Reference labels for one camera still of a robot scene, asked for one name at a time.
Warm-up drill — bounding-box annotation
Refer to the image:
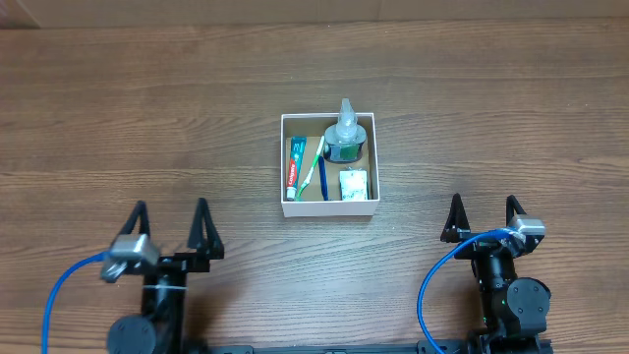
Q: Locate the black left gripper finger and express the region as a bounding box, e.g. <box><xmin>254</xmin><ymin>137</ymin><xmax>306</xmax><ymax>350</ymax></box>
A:
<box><xmin>188</xmin><ymin>198</ymin><xmax>225</xmax><ymax>260</ymax></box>
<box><xmin>119</xmin><ymin>201</ymin><xmax>150</xmax><ymax>236</ymax></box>

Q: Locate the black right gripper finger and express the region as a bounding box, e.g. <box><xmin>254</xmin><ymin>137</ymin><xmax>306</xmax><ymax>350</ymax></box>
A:
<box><xmin>505</xmin><ymin>195</ymin><xmax>526</xmax><ymax>224</ymax></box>
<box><xmin>440</xmin><ymin>193</ymin><xmax>471</xmax><ymax>243</ymax></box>

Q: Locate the green white toothbrush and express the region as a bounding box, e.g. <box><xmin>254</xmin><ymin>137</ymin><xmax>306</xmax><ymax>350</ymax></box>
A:
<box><xmin>296</xmin><ymin>136</ymin><xmax>325</xmax><ymax>201</ymax></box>

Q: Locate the green white soap packet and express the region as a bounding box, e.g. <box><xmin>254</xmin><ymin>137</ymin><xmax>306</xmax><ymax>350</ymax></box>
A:
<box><xmin>339</xmin><ymin>169</ymin><xmax>370</xmax><ymax>202</ymax></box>

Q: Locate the white teal toothpaste tube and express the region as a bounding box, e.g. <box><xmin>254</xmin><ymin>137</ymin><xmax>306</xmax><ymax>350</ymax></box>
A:
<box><xmin>286</xmin><ymin>136</ymin><xmax>307</xmax><ymax>201</ymax></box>

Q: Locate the white cardboard box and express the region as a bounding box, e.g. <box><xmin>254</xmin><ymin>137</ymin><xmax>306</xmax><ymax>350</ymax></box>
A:
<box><xmin>278</xmin><ymin>112</ymin><xmax>380</xmax><ymax>217</ymax></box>

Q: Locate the clear pump soap bottle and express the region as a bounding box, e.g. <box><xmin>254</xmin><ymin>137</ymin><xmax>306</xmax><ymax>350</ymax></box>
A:
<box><xmin>323</xmin><ymin>98</ymin><xmax>367</xmax><ymax>163</ymax></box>

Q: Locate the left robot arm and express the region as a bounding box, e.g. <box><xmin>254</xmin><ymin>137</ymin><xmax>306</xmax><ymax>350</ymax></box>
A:
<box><xmin>100</xmin><ymin>198</ymin><xmax>225</xmax><ymax>353</ymax></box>

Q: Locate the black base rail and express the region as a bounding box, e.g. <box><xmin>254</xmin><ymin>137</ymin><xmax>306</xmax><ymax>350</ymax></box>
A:
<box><xmin>182</xmin><ymin>339</ymin><xmax>473</xmax><ymax>354</ymax></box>

